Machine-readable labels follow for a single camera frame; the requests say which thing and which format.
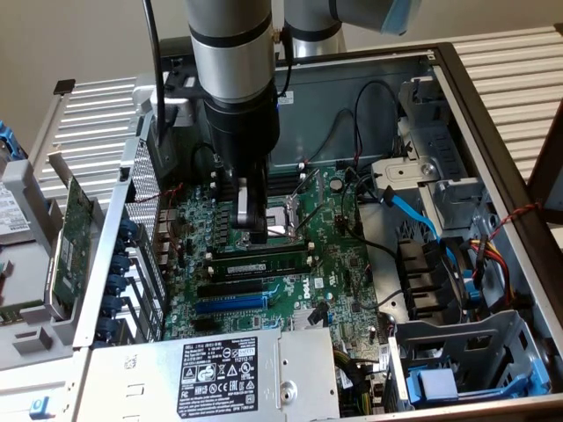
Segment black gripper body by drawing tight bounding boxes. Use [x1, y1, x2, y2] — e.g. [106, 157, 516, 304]
[203, 85, 282, 229]

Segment metal CPU socket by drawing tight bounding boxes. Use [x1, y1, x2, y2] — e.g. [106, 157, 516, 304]
[237, 193, 309, 250]

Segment thin metal locking lever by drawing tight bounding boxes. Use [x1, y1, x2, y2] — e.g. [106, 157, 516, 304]
[295, 197, 331, 234]

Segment metal socket cover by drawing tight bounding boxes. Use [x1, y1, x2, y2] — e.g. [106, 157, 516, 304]
[289, 167, 329, 207]

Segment long black expansion slot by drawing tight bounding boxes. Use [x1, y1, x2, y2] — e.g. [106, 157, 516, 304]
[196, 280, 266, 299]

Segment blue expansion slot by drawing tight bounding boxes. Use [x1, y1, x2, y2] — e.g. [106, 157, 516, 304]
[194, 294, 270, 316]

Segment open PC case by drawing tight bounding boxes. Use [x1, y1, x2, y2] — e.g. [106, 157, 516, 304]
[72, 41, 563, 422]

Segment green motherboard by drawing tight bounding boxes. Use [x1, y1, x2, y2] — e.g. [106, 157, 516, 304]
[161, 163, 393, 353]

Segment silver chipset heatsink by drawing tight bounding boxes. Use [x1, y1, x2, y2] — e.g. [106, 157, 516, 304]
[288, 307, 331, 331]

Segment black fan shroud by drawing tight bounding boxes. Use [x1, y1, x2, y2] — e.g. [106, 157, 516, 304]
[395, 236, 467, 322]

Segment green graphics card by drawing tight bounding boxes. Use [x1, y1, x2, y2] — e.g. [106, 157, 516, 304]
[43, 151, 106, 322]

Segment silver power supply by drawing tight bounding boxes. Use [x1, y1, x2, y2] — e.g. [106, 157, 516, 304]
[85, 327, 342, 422]

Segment metal disk bay cage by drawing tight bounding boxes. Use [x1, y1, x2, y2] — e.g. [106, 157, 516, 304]
[369, 75, 502, 241]

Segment silver hard disk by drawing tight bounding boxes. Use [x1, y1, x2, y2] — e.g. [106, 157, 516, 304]
[0, 179, 35, 246]

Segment metal disk bay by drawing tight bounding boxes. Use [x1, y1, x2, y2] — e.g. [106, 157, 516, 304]
[386, 309, 554, 412]

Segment blue square button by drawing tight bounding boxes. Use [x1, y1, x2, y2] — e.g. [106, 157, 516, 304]
[28, 395, 52, 419]

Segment dark brown bar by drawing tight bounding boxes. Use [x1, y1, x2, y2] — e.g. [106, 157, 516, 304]
[526, 99, 563, 223]

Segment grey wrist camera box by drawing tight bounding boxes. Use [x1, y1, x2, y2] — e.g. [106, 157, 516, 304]
[148, 95, 195, 129]

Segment thin black cable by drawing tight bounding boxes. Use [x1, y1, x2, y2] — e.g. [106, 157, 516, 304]
[274, 26, 295, 100]

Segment red black twisted wire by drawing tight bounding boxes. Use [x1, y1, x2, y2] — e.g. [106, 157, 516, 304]
[126, 183, 185, 206]
[486, 200, 545, 242]

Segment black box bracket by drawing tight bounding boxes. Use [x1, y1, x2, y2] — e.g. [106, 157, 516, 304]
[158, 37, 194, 71]

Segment black wire plug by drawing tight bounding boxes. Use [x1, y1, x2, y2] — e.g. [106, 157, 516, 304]
[306, 301, 332, 327]

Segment thin black wire loop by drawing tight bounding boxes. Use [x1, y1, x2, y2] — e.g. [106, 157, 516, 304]
[353, 80, 399, 160]

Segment black camera cable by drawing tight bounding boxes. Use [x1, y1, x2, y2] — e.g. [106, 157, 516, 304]
[141, 0, 178, 149]

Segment black round wire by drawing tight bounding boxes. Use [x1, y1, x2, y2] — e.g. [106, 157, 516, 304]
[340, 165, 399, 260]

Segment blue flat wire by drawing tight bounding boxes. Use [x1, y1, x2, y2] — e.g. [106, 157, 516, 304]
[381, 185, 461, 282]

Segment black yellow wire bundle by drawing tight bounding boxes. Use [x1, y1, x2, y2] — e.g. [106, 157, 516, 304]
[333, 346, 391, 417]

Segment yellow red wire bundle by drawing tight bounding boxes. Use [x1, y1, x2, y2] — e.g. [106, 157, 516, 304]
[466, 235, 518, 309]

